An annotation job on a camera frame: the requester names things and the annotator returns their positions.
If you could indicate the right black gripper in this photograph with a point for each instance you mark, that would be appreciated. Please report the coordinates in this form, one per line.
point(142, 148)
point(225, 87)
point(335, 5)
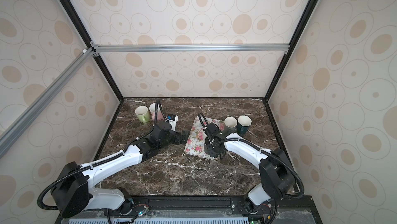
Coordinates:
point(208, 147)

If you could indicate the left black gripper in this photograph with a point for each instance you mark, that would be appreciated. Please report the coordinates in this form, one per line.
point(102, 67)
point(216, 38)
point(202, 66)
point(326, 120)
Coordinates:
point(178, 141)

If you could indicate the grey ceramic mug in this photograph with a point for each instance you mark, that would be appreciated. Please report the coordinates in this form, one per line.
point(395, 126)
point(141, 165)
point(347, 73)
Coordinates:
point(231, 124)

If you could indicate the pink ceramic mug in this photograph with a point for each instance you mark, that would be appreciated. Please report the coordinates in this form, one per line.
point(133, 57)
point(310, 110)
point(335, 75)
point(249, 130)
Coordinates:
point(156, 108)

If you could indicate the dark green ceramic mug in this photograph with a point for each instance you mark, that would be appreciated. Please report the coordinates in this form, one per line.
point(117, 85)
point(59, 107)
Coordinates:
point(244, 123)

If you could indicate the light green ceramic mug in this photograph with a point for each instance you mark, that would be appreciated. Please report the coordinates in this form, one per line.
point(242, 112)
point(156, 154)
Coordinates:
point(143, 114)

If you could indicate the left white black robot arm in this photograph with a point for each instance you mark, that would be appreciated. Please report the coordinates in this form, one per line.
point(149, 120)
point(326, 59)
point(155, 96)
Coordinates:
point(75, 189)

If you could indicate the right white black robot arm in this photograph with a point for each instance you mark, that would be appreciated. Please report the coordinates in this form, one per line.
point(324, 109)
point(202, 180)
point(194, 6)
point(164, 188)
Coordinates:
point(278, 178)

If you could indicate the floral rectangular serving tray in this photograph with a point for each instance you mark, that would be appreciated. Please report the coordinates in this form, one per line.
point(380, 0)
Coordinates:
point(195, 144)

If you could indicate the green circuit board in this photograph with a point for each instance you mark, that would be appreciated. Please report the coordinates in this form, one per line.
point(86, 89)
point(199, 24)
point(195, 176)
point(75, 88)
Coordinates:
point(139, 210)

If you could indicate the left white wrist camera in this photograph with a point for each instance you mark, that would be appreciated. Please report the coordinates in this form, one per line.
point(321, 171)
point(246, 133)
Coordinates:
point(172, 120)

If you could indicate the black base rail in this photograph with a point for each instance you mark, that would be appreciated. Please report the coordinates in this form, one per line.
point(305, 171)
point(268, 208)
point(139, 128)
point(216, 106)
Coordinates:
point(205, 210)

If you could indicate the back aluminium frame bar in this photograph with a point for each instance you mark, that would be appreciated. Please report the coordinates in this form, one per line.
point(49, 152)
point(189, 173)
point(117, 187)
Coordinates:
point(192, 48)

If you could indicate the aluminium frame bar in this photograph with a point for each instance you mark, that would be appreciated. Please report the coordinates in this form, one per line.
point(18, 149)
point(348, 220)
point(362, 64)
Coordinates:
point(192, 48)
point(19, 126)

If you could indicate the left aluminium frame bar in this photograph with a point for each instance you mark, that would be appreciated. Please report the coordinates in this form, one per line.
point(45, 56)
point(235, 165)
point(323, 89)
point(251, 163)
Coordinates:
point(19, 126)

